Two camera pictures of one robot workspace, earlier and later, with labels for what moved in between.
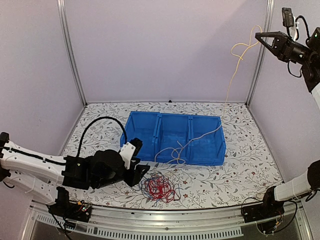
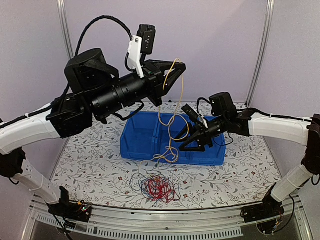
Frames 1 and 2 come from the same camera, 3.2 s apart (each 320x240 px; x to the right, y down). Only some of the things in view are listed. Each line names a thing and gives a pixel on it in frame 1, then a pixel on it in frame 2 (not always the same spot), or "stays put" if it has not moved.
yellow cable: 252,43 -> 170,116
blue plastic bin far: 142,125 stays put
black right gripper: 283,46 -> 203,137
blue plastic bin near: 210,150 stays put
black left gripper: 137,176 -> 154,70
